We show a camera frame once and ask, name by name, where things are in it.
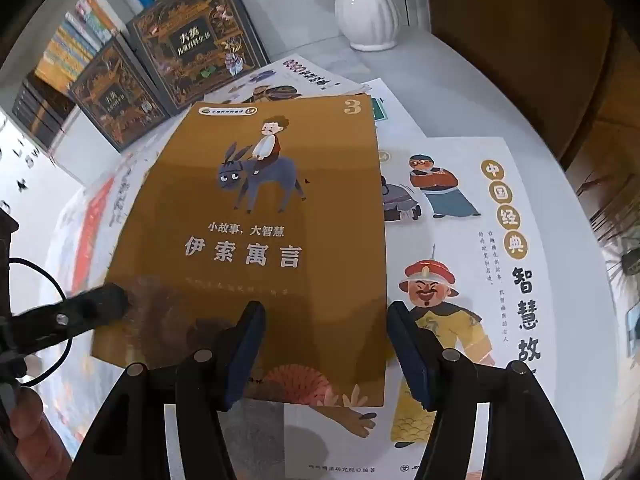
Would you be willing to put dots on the white wisdom stories book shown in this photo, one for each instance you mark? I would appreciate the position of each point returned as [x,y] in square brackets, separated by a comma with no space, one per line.
[464,256]

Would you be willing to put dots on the brown Aesop fables book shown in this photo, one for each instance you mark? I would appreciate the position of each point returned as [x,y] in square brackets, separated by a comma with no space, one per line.
[278,202]

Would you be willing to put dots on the white ceramic vase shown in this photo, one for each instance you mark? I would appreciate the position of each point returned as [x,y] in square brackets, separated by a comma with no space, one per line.
[368,25]

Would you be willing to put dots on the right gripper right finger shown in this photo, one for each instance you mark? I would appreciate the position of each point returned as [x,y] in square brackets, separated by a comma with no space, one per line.
[445,383]

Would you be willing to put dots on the Lunyu teal title book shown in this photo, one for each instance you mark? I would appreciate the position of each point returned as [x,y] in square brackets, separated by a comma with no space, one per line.
[393,122]

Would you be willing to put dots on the white bookshelf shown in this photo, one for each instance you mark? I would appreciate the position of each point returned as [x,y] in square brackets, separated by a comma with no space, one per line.
[42,105]

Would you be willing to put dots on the red Pinocchio book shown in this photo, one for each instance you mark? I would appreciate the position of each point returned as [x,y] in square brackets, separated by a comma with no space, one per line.
[89,231]

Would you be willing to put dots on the dark ornate encyclopedia book lower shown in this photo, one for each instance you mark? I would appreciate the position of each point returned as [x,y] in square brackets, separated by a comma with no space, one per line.
[118,96]

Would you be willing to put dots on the brown wooden cabinet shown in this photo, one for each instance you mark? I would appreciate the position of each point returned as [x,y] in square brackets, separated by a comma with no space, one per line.
[571,67]

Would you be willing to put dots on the dark ornate encyclopedia book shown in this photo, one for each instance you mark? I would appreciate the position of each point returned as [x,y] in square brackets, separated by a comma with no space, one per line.
[193,47]
[118,96]

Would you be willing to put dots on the dark ornate encyclopedia book upper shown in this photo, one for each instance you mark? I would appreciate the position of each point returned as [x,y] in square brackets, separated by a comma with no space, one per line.
[193,47]

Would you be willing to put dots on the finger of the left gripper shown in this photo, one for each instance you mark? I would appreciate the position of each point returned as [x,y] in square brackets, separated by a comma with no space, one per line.
[71,317]

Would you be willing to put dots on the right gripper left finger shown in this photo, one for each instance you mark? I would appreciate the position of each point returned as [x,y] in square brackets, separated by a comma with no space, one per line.
[209,382]

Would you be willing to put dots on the person's left hand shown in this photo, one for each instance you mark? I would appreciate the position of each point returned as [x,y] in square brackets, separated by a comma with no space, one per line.
[39,448]

